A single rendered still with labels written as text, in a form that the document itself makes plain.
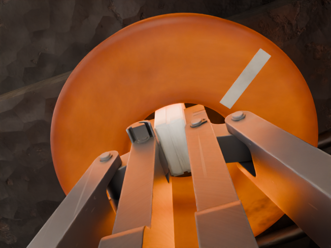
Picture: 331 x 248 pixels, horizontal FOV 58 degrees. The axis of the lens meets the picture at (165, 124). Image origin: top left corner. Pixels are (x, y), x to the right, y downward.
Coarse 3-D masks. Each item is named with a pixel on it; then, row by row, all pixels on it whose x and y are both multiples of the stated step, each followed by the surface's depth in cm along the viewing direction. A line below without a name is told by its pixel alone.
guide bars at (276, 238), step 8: (320, 136) 24; (328, 136) 24; (320, 144) 24; (328, 144) 24; (296, 224) 25; (272, 232) 26; (280, 232) 25; (288, 232) 25; (296, 232) 25; (304, 232) 25; (256, 240) 26; (264, 240) 25; (272, 240) 25; (280, 240) 25; (288, 240) 25
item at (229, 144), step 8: (184, 112) 17; (192, 112) 17; (200, 112) 16; (216, 128) 14; (224, 128) 13; (216, 136) 13; (224, 136) 13; (232, 136) 13; (224, 144) 13; (232, 144) 13; (240, 144) 13; (224, 152) 13; (232, 152) 13; (240, 152) 13; (248, 152) 13; (232, 160) 13; (240, 160) 13; (248, 160) 13
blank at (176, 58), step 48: (96, 48) 15; (144, 48) 15; (192, 48) 15; (240, 48) 15; (96, 96) 16; (144, 96) 16; (192, 96) 16; (240, 96) 16; (288, 96) 16; (96, 144) 17; (192, 192) 19; (240, 192) 18; (192, 240) 19
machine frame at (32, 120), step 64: (0, 0) 27; (64, 0) 27; (128, 0) 27; (192, 0) 27; (256, 0) 27; (320, 0) 22; (0, 64) 29; (64, 64) 29; (320, 64) 23; (0, 128) 26; (320, 128) 25; (0, 192) 28; (64, 192) 28
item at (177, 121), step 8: (176, 104) 16; (184, 104) 21; (168, 112) 16; (176, 112) 15; (168, 120) 15; (176, 120) 14; (184, 120) 15; (176, 128) 14; (184, 128) 14; (176, 136) 14; (184, 136) 14; (176, 144) 15; (184, 144) 15; (184, 152) 15; (184, 160) 15; (184, 168) 15
